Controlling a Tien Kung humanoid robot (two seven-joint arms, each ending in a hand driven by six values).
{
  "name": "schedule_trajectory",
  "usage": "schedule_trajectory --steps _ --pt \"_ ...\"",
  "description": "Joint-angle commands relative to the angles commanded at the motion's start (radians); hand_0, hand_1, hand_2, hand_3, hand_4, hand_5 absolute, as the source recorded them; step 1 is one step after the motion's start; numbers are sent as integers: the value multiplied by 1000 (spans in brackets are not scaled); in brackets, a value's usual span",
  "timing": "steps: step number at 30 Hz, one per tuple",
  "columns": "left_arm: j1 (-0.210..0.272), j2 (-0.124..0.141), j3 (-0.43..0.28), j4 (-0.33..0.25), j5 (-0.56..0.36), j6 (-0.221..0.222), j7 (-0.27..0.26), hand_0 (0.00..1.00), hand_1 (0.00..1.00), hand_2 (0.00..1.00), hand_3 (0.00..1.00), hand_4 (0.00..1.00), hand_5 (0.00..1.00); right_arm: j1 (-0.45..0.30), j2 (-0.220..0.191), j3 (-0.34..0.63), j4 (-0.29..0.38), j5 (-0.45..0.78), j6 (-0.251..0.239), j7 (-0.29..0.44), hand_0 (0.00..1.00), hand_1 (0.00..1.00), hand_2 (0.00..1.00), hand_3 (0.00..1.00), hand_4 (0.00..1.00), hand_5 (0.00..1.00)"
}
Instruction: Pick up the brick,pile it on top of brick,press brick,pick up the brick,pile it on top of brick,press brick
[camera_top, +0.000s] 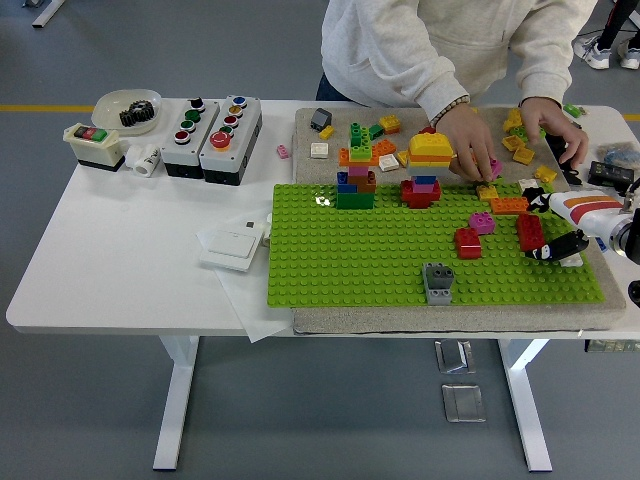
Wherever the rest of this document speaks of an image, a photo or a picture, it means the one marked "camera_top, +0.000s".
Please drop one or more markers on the white paper sheet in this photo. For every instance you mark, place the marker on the white paper sheet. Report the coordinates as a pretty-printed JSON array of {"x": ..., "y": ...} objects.
[{"x": 250, "y": 310}]

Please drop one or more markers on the small yellow brick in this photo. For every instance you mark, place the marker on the small yellow brick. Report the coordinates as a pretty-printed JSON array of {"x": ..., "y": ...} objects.
[{"x": 326, "y": 133}]

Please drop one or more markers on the black display device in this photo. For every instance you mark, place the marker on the black display device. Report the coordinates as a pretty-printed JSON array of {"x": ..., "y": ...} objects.
[{"x": 610, "y": 172}]

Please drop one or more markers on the grey brick stack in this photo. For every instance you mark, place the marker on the grey brick stack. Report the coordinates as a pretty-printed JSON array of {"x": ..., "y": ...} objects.
[{"x": 438, "y": 290}]

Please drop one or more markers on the metal floor plate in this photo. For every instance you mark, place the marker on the metal floor plate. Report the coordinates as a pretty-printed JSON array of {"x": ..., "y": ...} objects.
[
  {"x": 463, "y": 402},
  {"x": 454, "y": 356}
]

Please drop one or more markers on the grey sloped brick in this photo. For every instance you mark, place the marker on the grey sloped brick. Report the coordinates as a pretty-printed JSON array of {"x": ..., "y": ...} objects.
[{"x": 321, "y": 119}]

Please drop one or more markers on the black brick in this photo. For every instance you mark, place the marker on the black brick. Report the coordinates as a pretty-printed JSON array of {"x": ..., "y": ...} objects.
[{"x": 531, "y": 191}]

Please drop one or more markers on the white wall switch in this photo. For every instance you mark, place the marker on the white wall switch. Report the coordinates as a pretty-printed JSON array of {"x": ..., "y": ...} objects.
[{"x": 230, "y": 247}]

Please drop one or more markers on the person's left forearm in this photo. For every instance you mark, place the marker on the person's left forearm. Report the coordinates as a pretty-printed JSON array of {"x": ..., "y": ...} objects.
[{"x": 545, "y": 70}]

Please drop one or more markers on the three-button control box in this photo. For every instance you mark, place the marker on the three-button control box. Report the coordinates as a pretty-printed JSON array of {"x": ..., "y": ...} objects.
[{"x": 175, "y": 155}]

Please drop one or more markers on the narrow red brick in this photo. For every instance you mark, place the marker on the narrow red brick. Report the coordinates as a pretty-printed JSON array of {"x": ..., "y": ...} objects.
[{"x": 428, "y": 130}]

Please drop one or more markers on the long red brick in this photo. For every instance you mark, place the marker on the long red brick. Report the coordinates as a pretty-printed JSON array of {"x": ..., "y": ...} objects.
[{"x": 529, "y": 230}]

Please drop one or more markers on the dark green brick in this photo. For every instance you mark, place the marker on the dark green brick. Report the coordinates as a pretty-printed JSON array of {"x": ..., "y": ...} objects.
[{"x": 377, "y": 130}]

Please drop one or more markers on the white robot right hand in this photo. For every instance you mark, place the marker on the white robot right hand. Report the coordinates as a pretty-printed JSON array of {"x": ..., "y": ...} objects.
[{"x": 585, "y": 210}]

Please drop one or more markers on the brick tower with yellow roof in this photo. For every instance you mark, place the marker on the brick tower with yellow roof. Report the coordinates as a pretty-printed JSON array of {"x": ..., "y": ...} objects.
[{"x": 430, "y": 147}]

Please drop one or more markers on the small black part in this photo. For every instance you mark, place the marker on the small black part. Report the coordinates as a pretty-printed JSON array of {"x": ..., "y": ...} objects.
[{"x": 572, "y": 176}]

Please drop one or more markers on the person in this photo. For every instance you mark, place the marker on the person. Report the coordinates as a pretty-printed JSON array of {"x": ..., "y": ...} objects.
[
  {"x": 614, "y": 25},
  {"x": 450, "y": 40}
]

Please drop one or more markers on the brick tower with green base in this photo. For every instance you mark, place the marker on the brick tower with green base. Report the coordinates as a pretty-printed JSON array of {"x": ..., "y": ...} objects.
[{"x": 355, "y": 200}]

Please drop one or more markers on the white bowl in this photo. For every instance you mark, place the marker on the white bowl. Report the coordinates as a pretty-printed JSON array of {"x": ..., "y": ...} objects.
[{"x": 107, "y": 112}]

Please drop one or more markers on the long orange brick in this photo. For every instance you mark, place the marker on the long orange brick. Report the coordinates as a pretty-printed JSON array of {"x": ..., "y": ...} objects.
[{"x": 509, "y": 205}]

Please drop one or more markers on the bag with blue parts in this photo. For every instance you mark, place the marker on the bag with blue parts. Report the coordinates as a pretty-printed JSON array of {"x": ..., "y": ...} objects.
[{"x": 620, "y": 152}]

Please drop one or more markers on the lime green brick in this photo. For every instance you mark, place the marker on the lime green brick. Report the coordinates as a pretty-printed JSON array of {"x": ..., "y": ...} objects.
[{"x": 519, "y": 133}]

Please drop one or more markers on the white square tile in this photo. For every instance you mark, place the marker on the white square tile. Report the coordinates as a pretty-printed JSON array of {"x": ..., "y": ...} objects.
[
  {"x": 570, "y": 261},
  {"x": 319, "y": 150},
  {"x": 388, "y": 163},
  {"x": 527, "y": 183}
]

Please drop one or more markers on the white printed tube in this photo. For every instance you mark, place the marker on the white printed tube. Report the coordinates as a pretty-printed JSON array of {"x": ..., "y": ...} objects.
[{"x": 266, "y": 240}]

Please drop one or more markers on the green studded baseplate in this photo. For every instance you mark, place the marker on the green studded baseplate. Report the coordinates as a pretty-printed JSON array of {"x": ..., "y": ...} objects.
[{"x": 350, "y": 260}]

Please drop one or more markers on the person's right hand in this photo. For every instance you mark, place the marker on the person's right hand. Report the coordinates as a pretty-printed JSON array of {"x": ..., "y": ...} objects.
[{"x": 465, "y": 140}]

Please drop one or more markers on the control box with emergency stop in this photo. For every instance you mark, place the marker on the control box with emergency stop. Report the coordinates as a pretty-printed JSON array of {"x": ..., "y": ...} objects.
[{"x": 220, "y": 162}]

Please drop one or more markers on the small green piece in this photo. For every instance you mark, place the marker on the small green piece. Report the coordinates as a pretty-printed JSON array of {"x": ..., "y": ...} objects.
[{"x": 570, "y": 108}]

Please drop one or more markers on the white pipe fitting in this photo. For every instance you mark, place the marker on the white pipe fitting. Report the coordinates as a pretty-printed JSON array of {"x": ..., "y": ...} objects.
[{"x": 142, "y": 160}]

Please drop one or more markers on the yellow square tile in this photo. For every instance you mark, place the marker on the yellow square tile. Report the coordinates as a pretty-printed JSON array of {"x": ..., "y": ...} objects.
[
  {"x": 513, "y": 143},
  {"x": 524, "y": 156}
]

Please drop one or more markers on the small pink brick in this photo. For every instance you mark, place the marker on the small pink brick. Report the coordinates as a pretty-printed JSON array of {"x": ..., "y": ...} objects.
[{"x": 284, "y": 151}]

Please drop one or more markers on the person's left hand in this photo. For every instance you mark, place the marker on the person's left hand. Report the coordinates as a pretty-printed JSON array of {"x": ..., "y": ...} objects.
[{"x": 547, "y": 117}]

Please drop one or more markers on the magenta brick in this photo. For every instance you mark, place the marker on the magenta brick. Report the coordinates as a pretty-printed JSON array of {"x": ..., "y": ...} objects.
[
  {"x": 482, "y": 223},
  {"x": 496, "y": 167}
]

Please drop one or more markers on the black gears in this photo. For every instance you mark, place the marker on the black gears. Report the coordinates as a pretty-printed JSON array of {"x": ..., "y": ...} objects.
[{"x": 135, "y": 114}]

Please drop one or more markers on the square red brick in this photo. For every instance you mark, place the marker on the square red brick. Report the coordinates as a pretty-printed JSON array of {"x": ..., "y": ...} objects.
[{"x": 467, "y": 244}]

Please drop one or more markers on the white table leg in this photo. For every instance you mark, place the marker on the white table leg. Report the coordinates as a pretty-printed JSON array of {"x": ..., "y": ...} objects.
[
  {"x": 175, "y": 400},
  {"x": 525, "y": 400}
]

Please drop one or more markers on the white desk foot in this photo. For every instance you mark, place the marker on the white desk foot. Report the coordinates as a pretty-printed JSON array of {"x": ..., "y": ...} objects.
[{"x": 47, "y": 14}]

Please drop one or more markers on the red green switch box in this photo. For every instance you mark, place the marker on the red green switch box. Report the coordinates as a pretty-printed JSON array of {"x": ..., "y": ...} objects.
[{"x": 95, "y": 150}]

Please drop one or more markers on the person's right forearm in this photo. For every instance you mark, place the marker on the person's right forearm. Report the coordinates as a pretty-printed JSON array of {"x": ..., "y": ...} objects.
[{"x": 425, "y": 90}]

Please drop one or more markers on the yellow triangle piece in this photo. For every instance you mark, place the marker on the yellow triangle piece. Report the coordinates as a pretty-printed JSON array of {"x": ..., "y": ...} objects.
[{"x": 402, "y": 158}]

